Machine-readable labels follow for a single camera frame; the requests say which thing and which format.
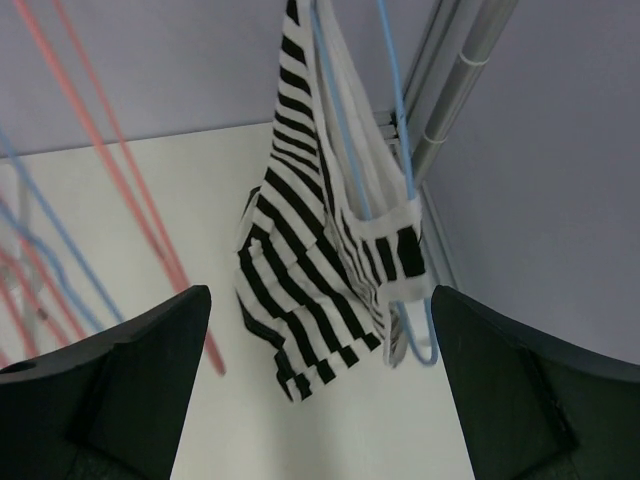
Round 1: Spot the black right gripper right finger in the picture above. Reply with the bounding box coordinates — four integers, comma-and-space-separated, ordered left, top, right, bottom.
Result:
431, 286, 639, 479

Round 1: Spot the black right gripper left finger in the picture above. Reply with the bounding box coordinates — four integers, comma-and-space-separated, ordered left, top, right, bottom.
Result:
1, 285, 211, 479

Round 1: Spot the light blue end hanger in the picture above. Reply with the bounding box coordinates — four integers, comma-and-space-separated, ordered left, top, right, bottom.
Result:
308, 1, 439, 368

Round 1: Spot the black white striped tank top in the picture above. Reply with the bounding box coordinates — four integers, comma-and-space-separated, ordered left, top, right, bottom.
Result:
232, 0, 430, 404

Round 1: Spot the silver white clothes rack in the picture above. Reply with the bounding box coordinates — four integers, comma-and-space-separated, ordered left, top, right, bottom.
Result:
391, 1, 518, 185

